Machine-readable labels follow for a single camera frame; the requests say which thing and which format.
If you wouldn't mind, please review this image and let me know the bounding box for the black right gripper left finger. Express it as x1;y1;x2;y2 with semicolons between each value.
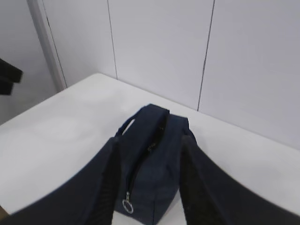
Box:
0;137;121;225

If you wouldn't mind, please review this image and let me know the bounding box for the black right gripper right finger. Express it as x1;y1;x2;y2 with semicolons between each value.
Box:
180;135;300;225

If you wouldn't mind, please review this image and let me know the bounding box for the navy blue lunch bag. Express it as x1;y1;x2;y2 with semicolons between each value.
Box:
115;104;195;225

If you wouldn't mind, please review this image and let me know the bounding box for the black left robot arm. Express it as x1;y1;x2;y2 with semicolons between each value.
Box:
0;59;23;96

